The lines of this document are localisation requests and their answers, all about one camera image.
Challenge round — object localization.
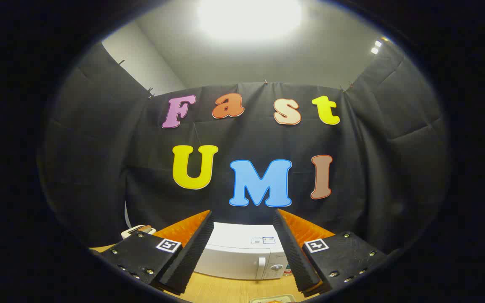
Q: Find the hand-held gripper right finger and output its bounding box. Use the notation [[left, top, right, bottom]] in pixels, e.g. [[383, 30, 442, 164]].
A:
[[273, 208, 388, 298]]

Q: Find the small white plate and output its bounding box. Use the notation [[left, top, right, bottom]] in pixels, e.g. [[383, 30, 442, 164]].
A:
[[250, 295, 298, 303]]

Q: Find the white microwave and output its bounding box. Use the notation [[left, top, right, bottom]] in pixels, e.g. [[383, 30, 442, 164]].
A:
[[194, 222, 293, 281]]

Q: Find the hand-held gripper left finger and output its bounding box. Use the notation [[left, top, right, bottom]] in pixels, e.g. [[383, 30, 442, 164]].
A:
[[99, 210, 215, 295]]

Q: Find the white toaster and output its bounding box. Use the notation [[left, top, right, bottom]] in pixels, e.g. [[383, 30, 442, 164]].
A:
[[120, 225, 157, 240]]

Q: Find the bright ceiling light panel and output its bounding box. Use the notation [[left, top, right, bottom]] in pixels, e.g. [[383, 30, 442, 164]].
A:
[[196, 0, 304, 43]]

